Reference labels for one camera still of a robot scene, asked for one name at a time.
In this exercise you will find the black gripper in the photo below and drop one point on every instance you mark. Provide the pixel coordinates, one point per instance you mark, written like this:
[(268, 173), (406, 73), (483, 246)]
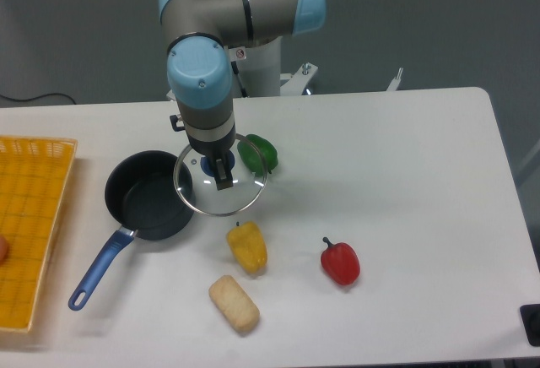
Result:
[(213, 143)]

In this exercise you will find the glass lid with blue knob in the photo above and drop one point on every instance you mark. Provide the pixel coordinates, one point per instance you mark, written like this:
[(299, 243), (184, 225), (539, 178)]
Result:
[(195, 185)]

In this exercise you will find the yellow bell pepper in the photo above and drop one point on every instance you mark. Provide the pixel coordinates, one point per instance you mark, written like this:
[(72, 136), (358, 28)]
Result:
[(248, 246)]

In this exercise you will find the black device at table edge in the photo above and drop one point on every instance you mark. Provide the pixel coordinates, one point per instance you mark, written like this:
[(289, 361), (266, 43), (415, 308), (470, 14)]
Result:
[(530, 316)]

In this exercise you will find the white table frame bracket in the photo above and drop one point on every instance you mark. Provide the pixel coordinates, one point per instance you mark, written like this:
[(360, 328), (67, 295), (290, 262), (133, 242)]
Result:
[(396, 81)]

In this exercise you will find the beige bread loaf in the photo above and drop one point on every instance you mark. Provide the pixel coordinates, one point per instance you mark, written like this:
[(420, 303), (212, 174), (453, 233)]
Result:
[(234, 304)]

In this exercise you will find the dark pot with blue handle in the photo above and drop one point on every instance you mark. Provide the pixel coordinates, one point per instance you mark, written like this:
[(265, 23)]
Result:
[(141, 196)]

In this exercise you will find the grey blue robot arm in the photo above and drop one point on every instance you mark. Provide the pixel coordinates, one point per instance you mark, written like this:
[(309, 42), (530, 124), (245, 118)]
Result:
[(234, 23)]

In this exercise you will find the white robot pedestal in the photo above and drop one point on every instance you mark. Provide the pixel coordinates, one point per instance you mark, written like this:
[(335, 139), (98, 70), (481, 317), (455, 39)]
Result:
[(261, 72)]

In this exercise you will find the yellow woven basket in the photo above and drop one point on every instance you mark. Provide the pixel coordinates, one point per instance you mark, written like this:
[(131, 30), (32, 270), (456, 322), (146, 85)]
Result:
[(34, 176)]

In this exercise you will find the red bell pepper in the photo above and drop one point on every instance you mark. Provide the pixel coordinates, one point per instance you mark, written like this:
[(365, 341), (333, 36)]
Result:
[(340, 262)]

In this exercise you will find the green bell pepper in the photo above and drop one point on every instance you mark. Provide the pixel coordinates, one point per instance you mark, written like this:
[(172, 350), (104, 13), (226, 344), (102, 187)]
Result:
[(257, 150)]

